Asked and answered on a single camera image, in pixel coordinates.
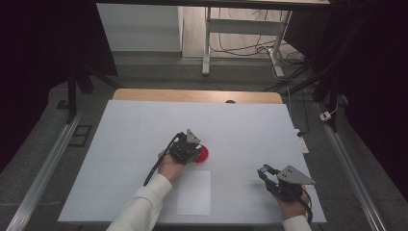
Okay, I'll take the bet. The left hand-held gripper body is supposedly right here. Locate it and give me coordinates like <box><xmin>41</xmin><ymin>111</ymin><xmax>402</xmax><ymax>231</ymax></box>
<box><xmin>168</xmin><ymin>128</ymin><xmax>197</xmax><ymax>166</ymax></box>

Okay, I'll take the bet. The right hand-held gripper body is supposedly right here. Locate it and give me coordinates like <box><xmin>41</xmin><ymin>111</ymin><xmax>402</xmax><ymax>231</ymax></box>
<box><xmin>265</xmin><ymin>165</ymin><xmax>317</xmax><ymax>203</ymax></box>

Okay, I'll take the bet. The round red ink pad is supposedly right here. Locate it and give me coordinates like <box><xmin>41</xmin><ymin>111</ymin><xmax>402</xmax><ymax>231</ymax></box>
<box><xmin>191</xmin><ymin>144</ymin><xmax>210</xmax><ymax>164</ymax></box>

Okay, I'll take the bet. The white paper sheet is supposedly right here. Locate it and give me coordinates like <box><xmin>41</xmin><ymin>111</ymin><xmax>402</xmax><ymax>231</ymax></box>
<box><xmin>176</xmin><ymin>169</ymin><xmax>212</xmax><ymax>217</ymax></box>

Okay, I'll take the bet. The person's right hand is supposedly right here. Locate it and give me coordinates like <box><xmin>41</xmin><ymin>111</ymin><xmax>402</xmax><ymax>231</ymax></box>
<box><xmin>273</xmin><ymin>187</ymin><xmax>312</xmax><ymax>221</ymax></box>

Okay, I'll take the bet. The person's left hand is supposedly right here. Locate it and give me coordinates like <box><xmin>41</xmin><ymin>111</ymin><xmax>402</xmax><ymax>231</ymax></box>
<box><xmin>157</xmin><ymin>150</ymin><xmax>187</xmax><ymax>185</ymax></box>

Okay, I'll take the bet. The large white table mat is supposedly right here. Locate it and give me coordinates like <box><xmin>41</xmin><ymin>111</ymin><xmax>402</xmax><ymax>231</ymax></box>
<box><xmin>57</xmin><ymin>99</ymin><xmax>327</xmax><ymax>224</ymax></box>

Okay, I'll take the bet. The white power strip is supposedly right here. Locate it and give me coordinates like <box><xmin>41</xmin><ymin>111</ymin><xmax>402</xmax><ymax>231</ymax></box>
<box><xmin>294</xmin><ymin>128</ymin><xmax>310</xmax><ymax>154</ymax></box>

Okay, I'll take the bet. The black metal stand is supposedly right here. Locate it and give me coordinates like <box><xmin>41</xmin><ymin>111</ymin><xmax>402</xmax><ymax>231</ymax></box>
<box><xmin>56</xmin><ymin>64</ymin><xmax>121</xmax><ymax>125</ymax></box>

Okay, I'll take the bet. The white cabinet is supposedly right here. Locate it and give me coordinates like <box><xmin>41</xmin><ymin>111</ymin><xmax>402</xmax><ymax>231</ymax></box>
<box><xmin>96</xmin><ymin>3</ymin><xmax>184</xmax><ymax>53</ymax></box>

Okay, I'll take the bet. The black curtain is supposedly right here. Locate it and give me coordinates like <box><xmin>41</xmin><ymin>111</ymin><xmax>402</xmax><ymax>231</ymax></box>
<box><xmin>285</xmin><ymin>0</ymin><xmax>408</xmax><ymax>200</ymax></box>
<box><xmin>0</xmin><ymin>0</ymin><xmax>119</xmax><ymax>171</ymax></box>

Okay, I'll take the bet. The right hand-held gripper cable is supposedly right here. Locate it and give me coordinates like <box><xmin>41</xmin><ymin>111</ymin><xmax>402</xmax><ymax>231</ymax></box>
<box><xmin>296</xmin><ymin>188</ymin><xmax>314</xmax><ymax>224</ymax></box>

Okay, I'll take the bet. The hand-held gripper cable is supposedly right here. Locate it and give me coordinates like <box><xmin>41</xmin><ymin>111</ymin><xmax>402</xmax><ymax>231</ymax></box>
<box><xmin>296</xmin><ymin>188</ymin><xmax>314</xmax><ymax>224</ymax></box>
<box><xmin>142</xmin><ymin>133</ymin><xmax>182</xmax><ymax>187</ymax></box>

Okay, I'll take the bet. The left hand-held gripper cable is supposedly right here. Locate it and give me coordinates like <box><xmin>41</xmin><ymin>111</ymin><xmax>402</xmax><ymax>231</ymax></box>
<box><xmin>142</xmin><ymin>133</ymin><xmax>182</xmax><ymax>187</ymax></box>

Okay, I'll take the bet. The aluminium rail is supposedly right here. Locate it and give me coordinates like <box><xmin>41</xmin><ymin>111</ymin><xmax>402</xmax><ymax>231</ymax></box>
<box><xmin>6</xmin><ymin>110</ymin><xmax>85</xmax><ymax>231</ymax></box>
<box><xmin>316</xmin><ymin>102</ymin><xmax>388</xmax><ymax>231</ymax></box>

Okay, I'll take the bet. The tangle of black floor cables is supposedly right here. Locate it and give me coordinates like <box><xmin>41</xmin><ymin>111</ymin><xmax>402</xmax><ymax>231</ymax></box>
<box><xmin>210</xmin><ymin>8</ymin><xmax>306</xmax><ymax>65</ymax></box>

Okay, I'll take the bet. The white desk frame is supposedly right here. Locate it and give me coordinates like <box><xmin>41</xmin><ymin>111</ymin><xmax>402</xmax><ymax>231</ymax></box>
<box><xmin>201</xmin><ymin>7</ymin><xmax>293</xmax><ymax>78</ymax></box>

